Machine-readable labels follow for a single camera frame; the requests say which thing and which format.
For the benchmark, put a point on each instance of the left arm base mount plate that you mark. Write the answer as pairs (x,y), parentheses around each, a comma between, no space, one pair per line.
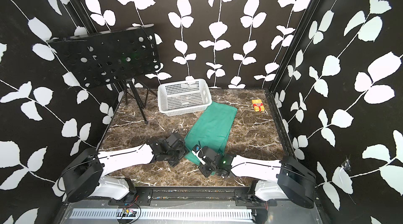
(141,196)

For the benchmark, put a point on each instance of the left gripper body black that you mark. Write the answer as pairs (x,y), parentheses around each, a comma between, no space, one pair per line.
(174,156)

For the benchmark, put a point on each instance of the green long pants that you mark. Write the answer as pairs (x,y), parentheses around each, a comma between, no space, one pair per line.
(212,129)

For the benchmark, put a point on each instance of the white plastic basket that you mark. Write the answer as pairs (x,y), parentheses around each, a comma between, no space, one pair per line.
(183,97)

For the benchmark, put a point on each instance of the white slotted cable duct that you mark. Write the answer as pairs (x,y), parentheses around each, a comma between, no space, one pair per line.
(167,214)

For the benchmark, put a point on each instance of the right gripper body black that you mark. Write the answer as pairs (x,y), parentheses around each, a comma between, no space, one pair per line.
(206,170)

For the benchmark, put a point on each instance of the black perforated music stand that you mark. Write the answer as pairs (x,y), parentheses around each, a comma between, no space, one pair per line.
(111,57)

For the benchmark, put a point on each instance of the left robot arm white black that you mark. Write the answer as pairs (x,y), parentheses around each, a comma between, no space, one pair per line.
(88,175)

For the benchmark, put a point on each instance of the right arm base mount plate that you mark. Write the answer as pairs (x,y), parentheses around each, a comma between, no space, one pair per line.
(243,197)

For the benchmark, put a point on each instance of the yellow red small box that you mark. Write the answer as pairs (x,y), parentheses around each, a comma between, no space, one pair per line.
(258,105)

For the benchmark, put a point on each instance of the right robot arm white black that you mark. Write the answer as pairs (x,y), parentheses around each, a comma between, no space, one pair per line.
(279,179)

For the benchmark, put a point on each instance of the small green circuit board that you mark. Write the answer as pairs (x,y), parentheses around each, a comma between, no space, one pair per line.
(127,213)

